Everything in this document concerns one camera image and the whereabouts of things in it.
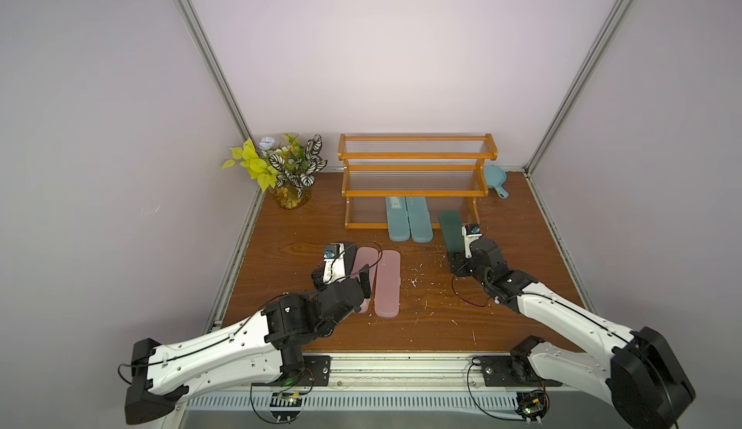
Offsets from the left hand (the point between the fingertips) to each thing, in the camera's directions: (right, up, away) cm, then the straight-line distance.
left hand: (359, 270), depth 72 cm
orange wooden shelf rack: (+30, +29, +29) cm, 51 cm away
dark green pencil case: (+29, +8, +21) cm, 37 cm away
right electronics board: (+43, -33, -2) cm, 55 cm away
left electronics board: (-19, -35, 0) cm, 40 cm away
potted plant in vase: (-24, +27, +16) cm, 40 cm away
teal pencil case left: (+12, +11, +29) cm, 33 cm away
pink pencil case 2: (0, -1, +24) cm, 24 cm away
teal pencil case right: (+19, +11, +29) cm, 36 cm away
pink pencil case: (+8, -10, +14) cm, 19 cm away
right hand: (+29, +3, +13) cm, 32 cm away
